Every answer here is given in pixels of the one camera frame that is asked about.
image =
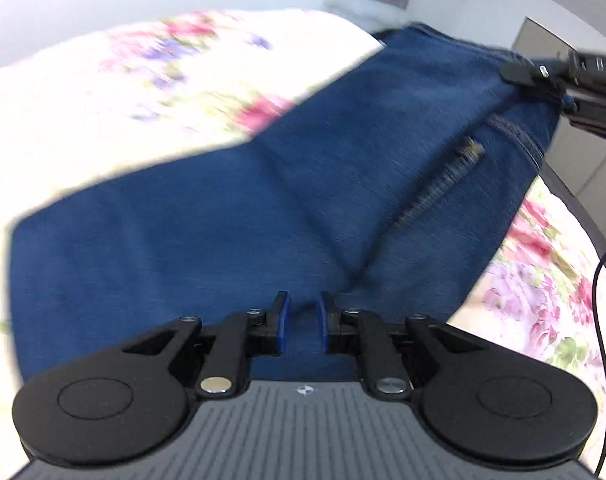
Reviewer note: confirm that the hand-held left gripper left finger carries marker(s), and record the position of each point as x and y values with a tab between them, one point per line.
282	326

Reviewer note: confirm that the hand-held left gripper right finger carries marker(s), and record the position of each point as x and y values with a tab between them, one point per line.
322	326

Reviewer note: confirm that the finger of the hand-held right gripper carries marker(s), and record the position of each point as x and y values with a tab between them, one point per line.
533	71
595	115

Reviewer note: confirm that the blue denim pants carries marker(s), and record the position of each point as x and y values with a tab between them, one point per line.
263	200

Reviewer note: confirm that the floral quilt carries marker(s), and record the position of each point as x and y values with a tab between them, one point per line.
108	90

